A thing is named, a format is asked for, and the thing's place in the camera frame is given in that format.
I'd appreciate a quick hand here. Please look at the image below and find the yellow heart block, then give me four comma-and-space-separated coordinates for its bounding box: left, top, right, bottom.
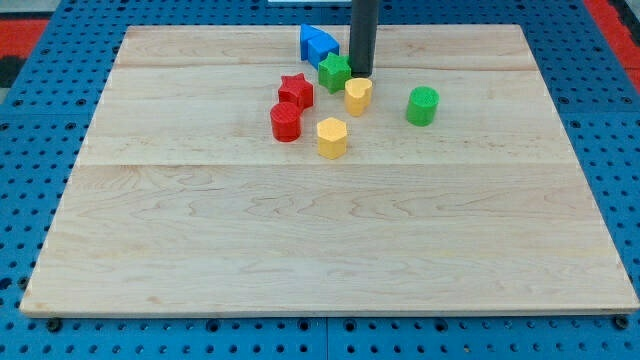
344, 78, 373, 117

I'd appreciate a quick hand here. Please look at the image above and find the yellow hexagon block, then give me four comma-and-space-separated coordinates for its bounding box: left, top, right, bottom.
316, 117, 348, 159

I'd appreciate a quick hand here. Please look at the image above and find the red cylinder block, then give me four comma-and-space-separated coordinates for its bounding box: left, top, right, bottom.
270, 102, 301, 142

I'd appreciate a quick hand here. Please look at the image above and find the red star block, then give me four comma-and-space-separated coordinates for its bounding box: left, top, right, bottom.
278, 73, 314, 111

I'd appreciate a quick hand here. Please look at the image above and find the light wooden board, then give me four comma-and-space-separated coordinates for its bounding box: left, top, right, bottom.
20, 25, 639, 318

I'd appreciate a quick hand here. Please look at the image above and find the green star block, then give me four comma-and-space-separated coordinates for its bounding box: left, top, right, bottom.
318, 52, 352, 94

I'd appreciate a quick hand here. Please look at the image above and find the green cylinder block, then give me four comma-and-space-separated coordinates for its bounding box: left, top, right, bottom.
406, 86, 440, 126

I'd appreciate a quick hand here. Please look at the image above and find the blue cube block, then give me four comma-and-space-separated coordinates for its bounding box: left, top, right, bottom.
307, 34, 340, 69

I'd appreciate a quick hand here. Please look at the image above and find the blue arch block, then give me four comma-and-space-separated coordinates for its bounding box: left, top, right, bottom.
299, 24, 328, 61

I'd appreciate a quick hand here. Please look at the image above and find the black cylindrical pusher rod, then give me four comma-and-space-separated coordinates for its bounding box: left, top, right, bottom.
349, 0, 380, 78

